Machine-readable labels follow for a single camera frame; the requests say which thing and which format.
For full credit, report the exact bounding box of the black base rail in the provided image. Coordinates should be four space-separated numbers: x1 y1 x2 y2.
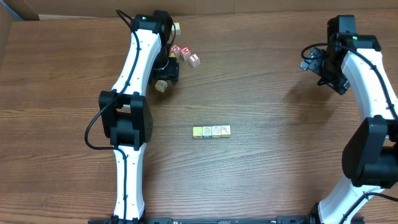
88 215 365 224

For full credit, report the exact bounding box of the wooden block letter E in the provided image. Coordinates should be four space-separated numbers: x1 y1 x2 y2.
202 126 212 138

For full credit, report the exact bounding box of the red block letter I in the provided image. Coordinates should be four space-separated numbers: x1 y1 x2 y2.
188 54 200 67

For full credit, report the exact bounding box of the blue-topped wooden letter block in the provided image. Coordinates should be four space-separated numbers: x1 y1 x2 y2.
211 126 221 138

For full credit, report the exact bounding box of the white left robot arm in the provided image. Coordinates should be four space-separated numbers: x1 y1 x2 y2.
95 10 179 223

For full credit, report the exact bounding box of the red block letter M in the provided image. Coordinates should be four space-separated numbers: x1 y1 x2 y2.
180 47 192 60

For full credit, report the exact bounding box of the yellow-topped wooden block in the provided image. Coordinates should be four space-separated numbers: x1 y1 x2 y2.
193 126 203 139

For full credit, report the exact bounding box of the green-sided wooden picture block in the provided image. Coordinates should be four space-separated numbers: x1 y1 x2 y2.
221 125 231 138

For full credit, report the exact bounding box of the plain wooden picture block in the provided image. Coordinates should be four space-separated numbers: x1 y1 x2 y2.
155 80 168 93

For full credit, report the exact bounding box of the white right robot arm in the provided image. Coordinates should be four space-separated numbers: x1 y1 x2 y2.
300 15 397 223

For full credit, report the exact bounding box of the far yellow wooden block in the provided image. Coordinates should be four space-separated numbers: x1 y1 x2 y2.
172 22 181 35

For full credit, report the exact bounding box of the red block letter C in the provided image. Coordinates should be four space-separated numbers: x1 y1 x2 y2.
170 44 181 58

